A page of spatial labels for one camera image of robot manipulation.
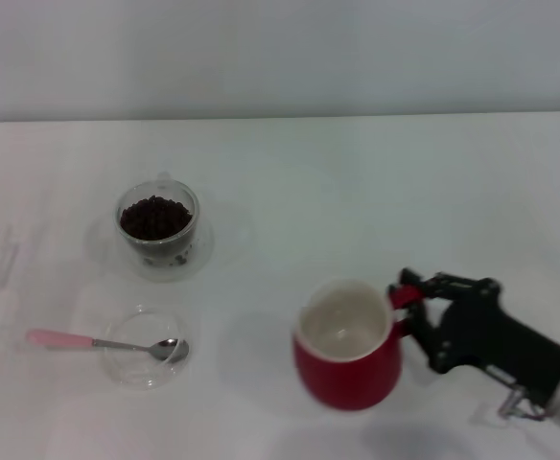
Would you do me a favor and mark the double-wall glass cup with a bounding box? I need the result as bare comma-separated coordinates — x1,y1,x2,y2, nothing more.
113,171,200,263

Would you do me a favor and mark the red mug white inside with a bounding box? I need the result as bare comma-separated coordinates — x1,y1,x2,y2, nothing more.
292,279,423,412

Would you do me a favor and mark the clear glass lid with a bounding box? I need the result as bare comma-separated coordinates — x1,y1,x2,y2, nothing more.
101,304,196,390

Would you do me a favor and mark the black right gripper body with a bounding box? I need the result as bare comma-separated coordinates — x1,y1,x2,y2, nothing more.
426,277,560,408

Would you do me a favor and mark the pink-handled metal spoon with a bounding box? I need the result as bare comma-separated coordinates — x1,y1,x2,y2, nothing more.
25,328,190,364

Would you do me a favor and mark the dark coffee beans pile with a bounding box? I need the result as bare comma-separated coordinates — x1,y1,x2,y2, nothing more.
119,194,194,242

